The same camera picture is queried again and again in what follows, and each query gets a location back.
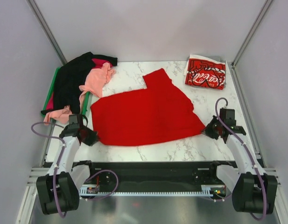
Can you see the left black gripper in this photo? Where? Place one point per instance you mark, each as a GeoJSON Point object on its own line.
{"type": "Point", "coordinates": [93, 138]}

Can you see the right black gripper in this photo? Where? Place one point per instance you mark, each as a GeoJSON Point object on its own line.
{"type": "Point", "coordinates": [207, 130]}

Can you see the plain red t-shirt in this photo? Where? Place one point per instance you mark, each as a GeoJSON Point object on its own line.
{"type": "Point", "coordinates": [159, 113]}

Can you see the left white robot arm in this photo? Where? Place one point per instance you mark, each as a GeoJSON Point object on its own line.
{"type": "Point", "coordinates": [58, 190]}

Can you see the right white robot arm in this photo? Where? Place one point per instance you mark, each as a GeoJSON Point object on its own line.
{"type": "Point", "coordinates": [252, 189]}

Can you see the green plastic tray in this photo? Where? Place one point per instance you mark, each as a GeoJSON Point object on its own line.
{"type": "Point", "coordinates": [63, 115]}

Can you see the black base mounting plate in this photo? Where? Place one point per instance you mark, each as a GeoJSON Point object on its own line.
{"type": "Point", "coordinates": [171, 175]}

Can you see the black t-shirt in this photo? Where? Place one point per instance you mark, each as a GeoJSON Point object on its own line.
{"type": "Point", "coordinates": [70, 77]}

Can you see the salmon pink t-shirt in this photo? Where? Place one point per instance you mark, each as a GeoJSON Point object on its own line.
{"type": "Point", "coordinates": [94, 83]}

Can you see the folded red Coca-Cola t-shirt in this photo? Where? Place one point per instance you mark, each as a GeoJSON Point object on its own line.
{"type": "Point", "coordinates": [204, 72]}

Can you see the magenta t-shirt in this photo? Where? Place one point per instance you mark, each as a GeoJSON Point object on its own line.
{"type": "Point", "coordinates": [99, 62]}

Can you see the white slotted cable duct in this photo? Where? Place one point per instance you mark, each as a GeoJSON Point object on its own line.
{"type": "Point", "coordinates": [203, 191]}

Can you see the aluminium extrusion rail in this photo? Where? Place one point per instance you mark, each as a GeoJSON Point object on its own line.
{"type": "Point", "coordinates": [272, 172]}

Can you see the left aluminium frame post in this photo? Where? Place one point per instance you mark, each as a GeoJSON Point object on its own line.
{"type": "Point", "coordinates": [37, 12]}

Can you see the aluminium frame post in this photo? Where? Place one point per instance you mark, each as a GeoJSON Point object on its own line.
{"type": "Point", "coordinates": [37, 12]}
{"type": "Point", "coordinates": [256, 24]}

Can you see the right aluminium frame post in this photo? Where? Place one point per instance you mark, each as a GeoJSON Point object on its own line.
{"type": "Point", "coordinates": [256, 24]}

